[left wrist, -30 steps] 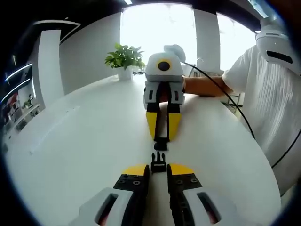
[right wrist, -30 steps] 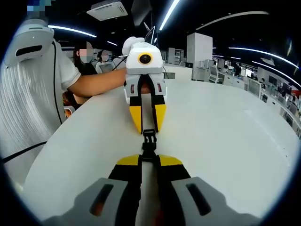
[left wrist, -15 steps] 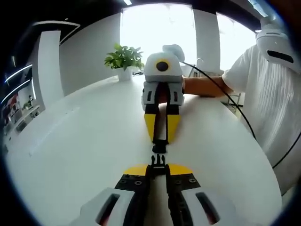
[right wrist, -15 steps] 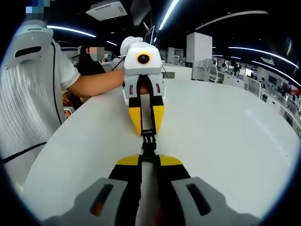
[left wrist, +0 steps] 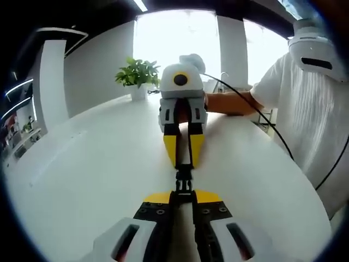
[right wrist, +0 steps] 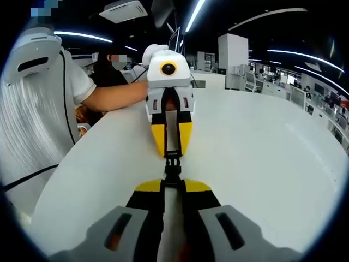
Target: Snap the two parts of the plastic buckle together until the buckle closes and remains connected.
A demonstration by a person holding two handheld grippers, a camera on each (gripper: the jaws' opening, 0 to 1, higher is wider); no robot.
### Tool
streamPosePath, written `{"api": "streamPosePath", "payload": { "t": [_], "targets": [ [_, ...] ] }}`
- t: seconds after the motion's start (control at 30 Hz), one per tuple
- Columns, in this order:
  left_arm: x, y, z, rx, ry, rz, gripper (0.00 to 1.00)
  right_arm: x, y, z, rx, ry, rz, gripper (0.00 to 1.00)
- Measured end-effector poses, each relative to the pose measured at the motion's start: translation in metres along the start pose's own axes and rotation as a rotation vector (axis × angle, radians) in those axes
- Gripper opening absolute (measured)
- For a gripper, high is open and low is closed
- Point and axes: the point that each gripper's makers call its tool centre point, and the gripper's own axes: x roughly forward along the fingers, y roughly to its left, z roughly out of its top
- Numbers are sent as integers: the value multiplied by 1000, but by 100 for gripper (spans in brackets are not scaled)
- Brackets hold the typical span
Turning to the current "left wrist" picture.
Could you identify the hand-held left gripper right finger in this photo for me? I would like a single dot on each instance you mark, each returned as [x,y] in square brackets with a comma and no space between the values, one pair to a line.
[218,232]

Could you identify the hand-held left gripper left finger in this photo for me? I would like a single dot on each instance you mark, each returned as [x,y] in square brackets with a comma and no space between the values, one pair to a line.
[128,234]

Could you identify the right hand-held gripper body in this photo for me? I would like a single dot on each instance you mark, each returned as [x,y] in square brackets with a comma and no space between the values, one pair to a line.
[181,87]

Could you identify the black plastic buckle part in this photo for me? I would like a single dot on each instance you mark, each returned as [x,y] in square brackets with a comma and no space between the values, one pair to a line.
[183,185]
[185,169]

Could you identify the white plant pot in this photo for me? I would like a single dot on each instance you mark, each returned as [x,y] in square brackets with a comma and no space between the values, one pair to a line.
[139,92]

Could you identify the green potted plant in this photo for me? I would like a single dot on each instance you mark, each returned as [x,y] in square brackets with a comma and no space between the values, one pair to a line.
[137,71]

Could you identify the white chest-worn device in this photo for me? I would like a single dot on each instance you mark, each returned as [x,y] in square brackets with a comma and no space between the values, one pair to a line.
[313,43]

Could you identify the white shelf unit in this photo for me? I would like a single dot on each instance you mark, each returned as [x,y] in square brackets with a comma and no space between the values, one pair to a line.
[19,142]

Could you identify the small green plant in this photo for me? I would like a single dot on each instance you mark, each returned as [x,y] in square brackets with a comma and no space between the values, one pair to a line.
[26,127]

